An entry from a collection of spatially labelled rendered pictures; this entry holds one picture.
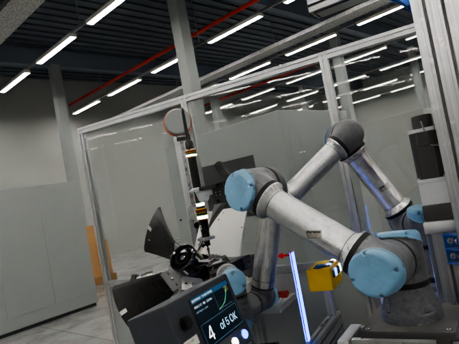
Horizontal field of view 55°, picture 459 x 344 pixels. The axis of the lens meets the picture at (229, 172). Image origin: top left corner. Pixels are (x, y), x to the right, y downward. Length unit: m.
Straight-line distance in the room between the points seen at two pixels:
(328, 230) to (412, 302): 0.28
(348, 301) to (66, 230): 5.73
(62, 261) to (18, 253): 0.68
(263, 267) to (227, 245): 0.68
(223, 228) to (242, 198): 0.94
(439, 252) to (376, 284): 0.39
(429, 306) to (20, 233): 6.48
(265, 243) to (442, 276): 0.52
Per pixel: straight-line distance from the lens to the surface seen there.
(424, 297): 1.26
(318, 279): 1.89
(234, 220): 2.17
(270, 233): 1.41
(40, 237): 7.35
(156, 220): 2.06
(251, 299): 1.45
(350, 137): 1.62
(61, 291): 7.49
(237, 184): 1.25
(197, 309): 0.98
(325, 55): 2.35
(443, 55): 1.38
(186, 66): 8.34
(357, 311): 2.42
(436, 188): 1.45
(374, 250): 1.09
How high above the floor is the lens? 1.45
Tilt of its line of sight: 2 degrees up
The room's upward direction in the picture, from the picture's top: 10 degrees counter-clockwise
